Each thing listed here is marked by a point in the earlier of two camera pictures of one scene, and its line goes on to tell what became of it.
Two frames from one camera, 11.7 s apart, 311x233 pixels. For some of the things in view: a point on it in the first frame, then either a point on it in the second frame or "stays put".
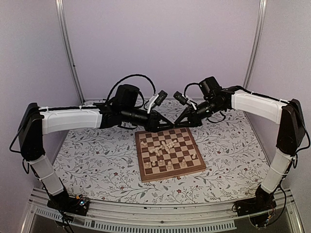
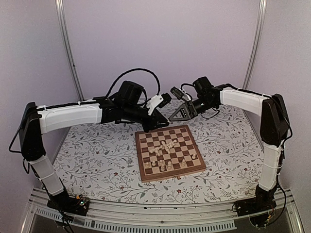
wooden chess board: x=165 y=153 stays put
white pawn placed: x=169 y=165 stays put
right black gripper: x=194 y=120 to x=187 y=110
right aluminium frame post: x=259 y=29 stays put
